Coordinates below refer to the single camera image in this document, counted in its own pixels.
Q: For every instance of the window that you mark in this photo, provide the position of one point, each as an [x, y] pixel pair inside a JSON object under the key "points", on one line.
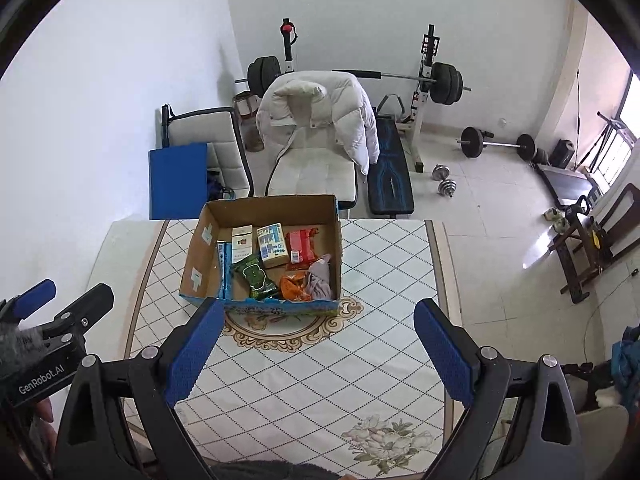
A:
{"points": [[620, 145]]}

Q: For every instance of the person's dark grey clothing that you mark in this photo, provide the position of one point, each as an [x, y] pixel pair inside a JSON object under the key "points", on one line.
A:
{"points": [[275, 472]]}

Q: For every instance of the white chair with black frame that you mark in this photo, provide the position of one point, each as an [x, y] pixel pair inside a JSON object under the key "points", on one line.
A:
{"points": [[200, 127]]}

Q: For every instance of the thin black pole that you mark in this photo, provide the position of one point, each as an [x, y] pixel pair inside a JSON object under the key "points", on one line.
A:
{"points": [[577, 120]]}

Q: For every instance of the long barbell with black plates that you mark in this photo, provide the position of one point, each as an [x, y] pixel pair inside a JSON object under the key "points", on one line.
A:
{"points": [[447, 82]]}

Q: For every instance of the dark wooden chair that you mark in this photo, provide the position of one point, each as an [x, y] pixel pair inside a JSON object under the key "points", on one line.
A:
{"points": [[620, 205]]}

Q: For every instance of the blue clothing pile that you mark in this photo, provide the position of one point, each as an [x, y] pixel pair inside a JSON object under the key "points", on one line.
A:
{"points": [[627, 360]]}

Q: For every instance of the white shoe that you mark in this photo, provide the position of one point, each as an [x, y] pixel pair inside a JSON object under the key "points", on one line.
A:
{"points": [[551, 214], [560, 225]]}

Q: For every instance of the person's left hand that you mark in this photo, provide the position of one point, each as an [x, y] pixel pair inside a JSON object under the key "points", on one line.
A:
{"points": [[44, 410]]}

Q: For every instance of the chrome dumbbell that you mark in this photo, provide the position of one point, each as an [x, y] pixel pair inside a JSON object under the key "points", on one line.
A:
{"points": [[441, 172], [447, 188]]}

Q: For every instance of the black blue weight bench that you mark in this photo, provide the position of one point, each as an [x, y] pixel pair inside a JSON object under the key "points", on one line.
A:
{"points": [[392, 180]]}

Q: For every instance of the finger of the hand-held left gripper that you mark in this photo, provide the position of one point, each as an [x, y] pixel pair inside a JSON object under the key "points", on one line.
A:
{"points": [[35, 292], [92, 302]]}

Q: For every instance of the grey cloth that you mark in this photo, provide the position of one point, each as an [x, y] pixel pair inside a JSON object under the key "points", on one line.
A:
{"points": [[322, 282]]}

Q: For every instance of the black speaker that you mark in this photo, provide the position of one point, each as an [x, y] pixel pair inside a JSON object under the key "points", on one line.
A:
{"points": [[562, 154]]}

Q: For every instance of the treadmill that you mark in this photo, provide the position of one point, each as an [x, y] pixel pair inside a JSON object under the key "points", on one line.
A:
{"points": [[565, 180]]}

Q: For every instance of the white cushioned chair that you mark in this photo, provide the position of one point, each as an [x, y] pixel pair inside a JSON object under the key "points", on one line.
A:
{"points": [[310, 172]]}

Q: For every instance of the green snack packet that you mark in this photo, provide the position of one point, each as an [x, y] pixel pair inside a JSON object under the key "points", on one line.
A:
{"points": [[255, 275]]}

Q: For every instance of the white barbell rack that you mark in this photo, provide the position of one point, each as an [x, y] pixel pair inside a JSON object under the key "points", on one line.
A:
{"points": [[417, 135]]}

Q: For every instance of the white blue tissue pack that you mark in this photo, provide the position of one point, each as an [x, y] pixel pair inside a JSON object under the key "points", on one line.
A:
{"points": [[272, 245]]}

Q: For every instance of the beige chair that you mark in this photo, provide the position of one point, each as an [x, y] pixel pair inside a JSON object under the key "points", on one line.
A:
{"points": [[600, 435]]}

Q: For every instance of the white puffer jacket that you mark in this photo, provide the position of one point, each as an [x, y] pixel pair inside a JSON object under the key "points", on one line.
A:
{"points": [[350, 120]]}

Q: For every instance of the orange snack packet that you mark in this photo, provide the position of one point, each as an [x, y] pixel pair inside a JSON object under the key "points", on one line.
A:
{"points": [[295, 287]]}

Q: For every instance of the blue mat board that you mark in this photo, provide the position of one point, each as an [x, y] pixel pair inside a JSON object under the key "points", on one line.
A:
{"points": [[177, 182]]}

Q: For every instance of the red snack packet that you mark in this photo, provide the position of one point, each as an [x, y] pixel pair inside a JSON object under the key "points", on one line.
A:
{"points": [[302, 245]]}

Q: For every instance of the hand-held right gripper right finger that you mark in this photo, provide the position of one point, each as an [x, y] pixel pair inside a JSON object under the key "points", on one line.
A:
{"points": [[442, 350]]}

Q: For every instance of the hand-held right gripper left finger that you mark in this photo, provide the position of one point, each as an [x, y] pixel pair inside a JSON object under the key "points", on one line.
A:
{"points": [[200, 345]]}

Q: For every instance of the long blue packet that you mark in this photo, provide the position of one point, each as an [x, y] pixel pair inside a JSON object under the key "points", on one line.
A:
{"points": [[225, 270]]}

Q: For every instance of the white red cigarette pack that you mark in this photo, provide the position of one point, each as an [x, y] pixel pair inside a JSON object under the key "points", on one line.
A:
{"points": [[242, 242]]}

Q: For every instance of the short barbell with black plates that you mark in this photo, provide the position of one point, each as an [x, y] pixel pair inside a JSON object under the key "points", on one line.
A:
{"points": [[471, 141]]}

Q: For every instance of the cardboard box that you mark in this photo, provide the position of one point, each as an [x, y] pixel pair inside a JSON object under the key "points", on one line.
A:
{"points": [[329, 240]]}

